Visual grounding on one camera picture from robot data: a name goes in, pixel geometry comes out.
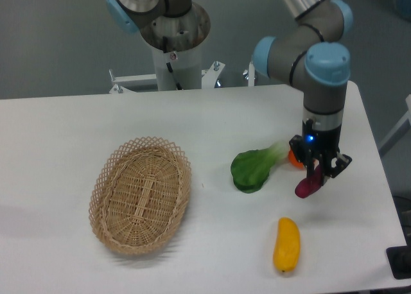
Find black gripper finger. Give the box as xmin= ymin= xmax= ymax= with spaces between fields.
xmin=319 ymin=151 xmax=353 ymax=186
xmin=289 ymin=135 xmax=318 ymax=185

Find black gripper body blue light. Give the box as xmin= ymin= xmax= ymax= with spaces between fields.
xmin=302 ymin=112 xmax=343 ymax=156

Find purple sweet potato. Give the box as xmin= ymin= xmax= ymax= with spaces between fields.
xmin=295 ymin=166 xmax=322 ymax=198

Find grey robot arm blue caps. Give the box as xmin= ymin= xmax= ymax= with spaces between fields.
xmin=106 ymin=0 xmax=353 ymax=188

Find orange fruit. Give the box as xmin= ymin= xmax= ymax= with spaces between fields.
xmin=288 ymin=150 xmax=304 ymax=169

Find green bok choy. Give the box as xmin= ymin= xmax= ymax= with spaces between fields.
xmin=230 ymin=141 xmax=289 ymax=194

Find yellow mango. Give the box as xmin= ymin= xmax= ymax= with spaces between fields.
xmin=273 ymin=217 xmax=301 ymax=272

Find black device at table edge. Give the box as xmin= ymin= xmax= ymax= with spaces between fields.
xmin=386 ymin=246 xmax=410 ymax=280

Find woven wicker basket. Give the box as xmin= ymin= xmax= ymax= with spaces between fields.
xmin=89 ymin=137 xmax=191 ymax=255

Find white frame at right edge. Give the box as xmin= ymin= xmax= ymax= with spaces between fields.
xmin=378 ymin=95 xmax=410 ymax=157

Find white metal base frame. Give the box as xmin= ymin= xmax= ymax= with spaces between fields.
xmin=109 ymin=60 xmax=258 ymax=94

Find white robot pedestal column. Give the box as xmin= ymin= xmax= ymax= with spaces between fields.
xmin=151 ymin=47 xmax=202 ymax=91

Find black cable on pedestal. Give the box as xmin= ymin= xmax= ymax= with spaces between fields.
xmin=162 ymin=36 xmax=183 ymax=91

